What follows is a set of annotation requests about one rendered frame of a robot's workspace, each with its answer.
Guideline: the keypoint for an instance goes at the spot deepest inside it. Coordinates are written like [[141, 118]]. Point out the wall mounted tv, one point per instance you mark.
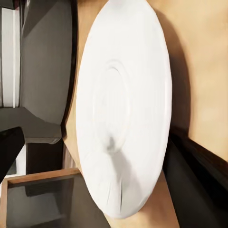
[[12, 169]]

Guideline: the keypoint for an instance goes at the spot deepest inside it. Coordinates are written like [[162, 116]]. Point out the countertop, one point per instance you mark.
[[196, 36]]

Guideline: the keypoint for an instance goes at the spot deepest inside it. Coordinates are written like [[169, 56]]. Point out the saucer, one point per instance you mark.
[[123, 106]]

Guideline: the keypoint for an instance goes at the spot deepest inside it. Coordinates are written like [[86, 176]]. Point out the sofa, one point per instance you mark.
[[42, 157]]

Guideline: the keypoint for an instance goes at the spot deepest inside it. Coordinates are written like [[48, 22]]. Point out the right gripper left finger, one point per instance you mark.
[[11, 143]]

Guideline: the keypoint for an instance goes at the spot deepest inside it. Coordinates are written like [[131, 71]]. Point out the coffee maker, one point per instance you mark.
[[35, 66]]

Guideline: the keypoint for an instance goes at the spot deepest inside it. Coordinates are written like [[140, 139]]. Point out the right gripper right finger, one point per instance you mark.
[[198, 188]]

